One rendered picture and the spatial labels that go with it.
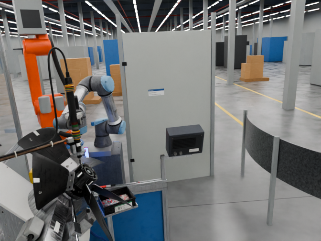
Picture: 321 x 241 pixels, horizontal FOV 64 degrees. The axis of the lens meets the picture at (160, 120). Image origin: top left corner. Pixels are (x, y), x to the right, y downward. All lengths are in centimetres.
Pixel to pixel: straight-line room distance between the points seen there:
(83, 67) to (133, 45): 631
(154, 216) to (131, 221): 18
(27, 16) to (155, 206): 413
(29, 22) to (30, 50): 49
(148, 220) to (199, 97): 183
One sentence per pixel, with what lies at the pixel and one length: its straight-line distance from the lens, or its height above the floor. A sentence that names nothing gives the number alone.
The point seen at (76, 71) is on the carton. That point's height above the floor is 116.
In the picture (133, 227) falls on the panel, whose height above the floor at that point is 48.
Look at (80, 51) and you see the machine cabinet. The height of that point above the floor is 180.
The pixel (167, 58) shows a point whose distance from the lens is 322.
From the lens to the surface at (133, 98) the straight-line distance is 320.
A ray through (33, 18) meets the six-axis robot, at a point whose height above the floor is 241.
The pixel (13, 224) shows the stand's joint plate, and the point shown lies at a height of 104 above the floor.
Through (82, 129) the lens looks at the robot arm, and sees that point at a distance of 165.
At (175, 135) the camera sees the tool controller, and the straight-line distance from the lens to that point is 178.
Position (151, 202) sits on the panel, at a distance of 206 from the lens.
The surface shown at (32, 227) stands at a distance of 120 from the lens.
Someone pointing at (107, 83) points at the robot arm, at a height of 159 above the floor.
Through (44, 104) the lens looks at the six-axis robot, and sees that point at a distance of 520.
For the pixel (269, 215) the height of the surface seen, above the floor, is 12.
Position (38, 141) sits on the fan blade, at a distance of 145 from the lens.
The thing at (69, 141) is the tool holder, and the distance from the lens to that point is 139.
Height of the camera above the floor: 182
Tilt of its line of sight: 16 degrees down
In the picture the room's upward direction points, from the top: 3 degrees counter-clockwise
